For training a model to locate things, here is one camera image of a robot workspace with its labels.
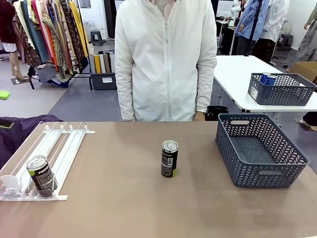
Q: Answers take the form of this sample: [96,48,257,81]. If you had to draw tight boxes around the cardboard box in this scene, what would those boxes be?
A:
[291,61,317,84]

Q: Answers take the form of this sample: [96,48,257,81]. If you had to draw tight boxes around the rack of colourful garments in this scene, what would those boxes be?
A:
[12,0,90,84]

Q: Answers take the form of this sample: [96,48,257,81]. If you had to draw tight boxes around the dark bin with boards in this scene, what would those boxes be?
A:
[88,51,117,91]

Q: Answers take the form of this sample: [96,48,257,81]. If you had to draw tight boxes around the seated person's shoe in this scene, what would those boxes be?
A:
[299,111,317,131]

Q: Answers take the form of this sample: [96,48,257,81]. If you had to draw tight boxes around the black Pepsi can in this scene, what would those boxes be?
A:
[160,139,179,179]
[26,155,58,198]

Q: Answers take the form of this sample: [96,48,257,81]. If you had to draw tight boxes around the white side table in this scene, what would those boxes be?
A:
[212,55,317,123]

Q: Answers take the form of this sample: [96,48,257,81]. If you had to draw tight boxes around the purple cloth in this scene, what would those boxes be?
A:
[0,114,64,170]

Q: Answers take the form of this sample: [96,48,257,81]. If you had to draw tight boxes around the grey plastic stool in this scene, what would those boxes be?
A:
[90,30,104,47]

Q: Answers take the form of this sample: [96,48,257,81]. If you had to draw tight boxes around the dark plastic stool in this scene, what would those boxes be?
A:
[280,34,294,52]

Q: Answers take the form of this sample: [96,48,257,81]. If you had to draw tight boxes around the black device with green edge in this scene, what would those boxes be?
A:
[0,118,15,129]

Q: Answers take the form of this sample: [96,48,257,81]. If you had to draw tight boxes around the person in maroon top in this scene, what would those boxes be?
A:
[0,0,29,82]

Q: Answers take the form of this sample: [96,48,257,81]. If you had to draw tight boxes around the large grey plastic basket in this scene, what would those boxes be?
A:
[214,113,310,188]

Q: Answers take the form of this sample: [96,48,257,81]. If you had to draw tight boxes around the mannequin in white shirt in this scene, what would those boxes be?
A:
[255,0,290,62]

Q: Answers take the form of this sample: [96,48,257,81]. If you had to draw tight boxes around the white can dispenser rack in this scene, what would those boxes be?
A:
[0,120,96,202]

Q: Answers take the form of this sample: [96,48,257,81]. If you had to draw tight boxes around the small grey plastic basket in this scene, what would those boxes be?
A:
[247,72,317,107]

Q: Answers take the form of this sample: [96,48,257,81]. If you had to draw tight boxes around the mannequin in blue shirt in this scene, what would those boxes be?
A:
[234,0,264,57]

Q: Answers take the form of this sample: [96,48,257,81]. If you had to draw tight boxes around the black stand pole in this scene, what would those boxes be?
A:
[244,0,264,57]

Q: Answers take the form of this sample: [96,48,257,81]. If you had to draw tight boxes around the person in white jacket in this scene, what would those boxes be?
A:
[114,0,218,122]

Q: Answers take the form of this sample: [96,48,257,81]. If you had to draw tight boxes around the black chair behind table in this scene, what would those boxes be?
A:
[205,105,230,122]

